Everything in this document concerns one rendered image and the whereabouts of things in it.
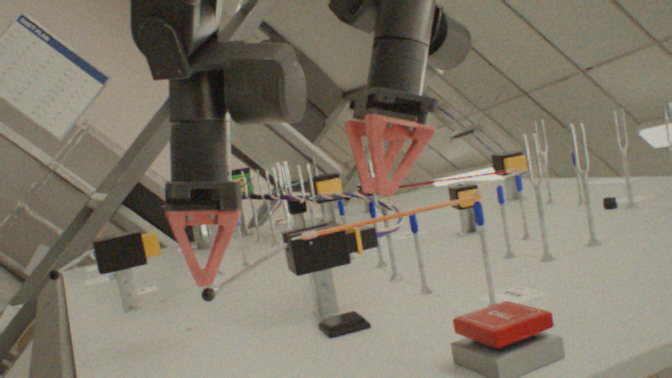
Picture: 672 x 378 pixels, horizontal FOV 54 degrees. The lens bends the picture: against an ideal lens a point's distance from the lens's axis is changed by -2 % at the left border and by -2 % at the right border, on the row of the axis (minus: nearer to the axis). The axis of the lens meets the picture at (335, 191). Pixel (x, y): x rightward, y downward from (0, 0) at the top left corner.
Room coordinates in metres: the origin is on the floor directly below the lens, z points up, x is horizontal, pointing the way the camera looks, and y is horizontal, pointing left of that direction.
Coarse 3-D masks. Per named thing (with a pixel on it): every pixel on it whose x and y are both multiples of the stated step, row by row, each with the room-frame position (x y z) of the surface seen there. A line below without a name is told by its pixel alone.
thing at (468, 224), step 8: (464, 184) 0.93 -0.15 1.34; (472, 184) 0.91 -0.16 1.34; (456, 192) 0.90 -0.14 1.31; (456, 208) 0.92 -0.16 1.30; (464, 208) 0.90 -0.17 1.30; (472, 208) 0.92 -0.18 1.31; (464, 216) 0.93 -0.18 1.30; (472, 216) 0.93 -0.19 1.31; (464, 224) 0.92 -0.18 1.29; (472, 224) 0.94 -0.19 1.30; (464, 232) 0.93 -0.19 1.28; (472, 232) 0.93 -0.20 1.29
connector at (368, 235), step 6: (360, 228) 0.66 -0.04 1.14; (366, 228) 0.65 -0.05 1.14; (372, 228) 0.65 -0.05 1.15; (348, 234) 0.65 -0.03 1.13; (354, 234) 0.65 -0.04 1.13; (360, 234) 0.65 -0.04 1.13; (366, 234) 0.65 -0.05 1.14; (372, 234) 0.65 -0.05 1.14; (348, 240) 0.65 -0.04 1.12; (354, 240) 0.65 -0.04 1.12; (366, 240) 0.65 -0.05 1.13; (372, 240) 0.65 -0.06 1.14; (348, 246) 0.65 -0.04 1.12; (354, 246) 0.65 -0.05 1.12; (366, 246) 0.65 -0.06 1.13; (372, 246) 0.65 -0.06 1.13; (354, 252) 0.65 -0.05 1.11
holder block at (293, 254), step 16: (320, 224) 0.67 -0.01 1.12; (336, 224) 0.65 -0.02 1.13; (288, 240) 0.64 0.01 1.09; (304, 240) 0.64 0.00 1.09; (320, 240) 0.64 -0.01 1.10; (336, 240) 0.64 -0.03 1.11; (288, 256) 0.66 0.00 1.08; (304, 256) 0.64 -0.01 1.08; (320, 256) 0.64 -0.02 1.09; (336, 256) 0.64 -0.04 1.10; (304, 272) 0.64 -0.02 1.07
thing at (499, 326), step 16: (496, 304) 0.47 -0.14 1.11; (512, 304) 0.46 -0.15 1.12; (464, 320) 0.45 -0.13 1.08; (480, 320) 0.45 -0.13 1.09; (496, 320) 0.44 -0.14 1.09; (512, 320) 0.43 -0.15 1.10; (528, 320) 0.43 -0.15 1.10; (544, 320) 0.43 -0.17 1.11; (464, 336) 0.46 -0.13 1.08; (480, 336) 0.44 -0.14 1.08; (496, 336) 0.42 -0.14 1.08; (512, 336) 0.42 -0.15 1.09; (528, 336) 0.43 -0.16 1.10
